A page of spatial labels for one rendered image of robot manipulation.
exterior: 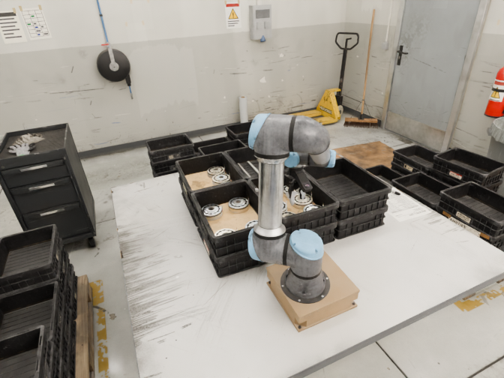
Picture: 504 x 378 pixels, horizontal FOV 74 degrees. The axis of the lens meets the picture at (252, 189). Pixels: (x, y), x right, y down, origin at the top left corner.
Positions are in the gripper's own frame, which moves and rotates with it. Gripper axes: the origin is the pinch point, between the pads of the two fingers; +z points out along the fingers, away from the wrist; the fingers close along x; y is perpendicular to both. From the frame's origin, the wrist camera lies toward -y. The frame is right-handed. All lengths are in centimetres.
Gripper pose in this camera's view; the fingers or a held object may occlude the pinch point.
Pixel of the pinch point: (297, 202)
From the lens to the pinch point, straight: 167.9
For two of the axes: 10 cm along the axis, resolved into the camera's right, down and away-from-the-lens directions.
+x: -8.9, 2.6, -3.7
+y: -4.5, -4.4, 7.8
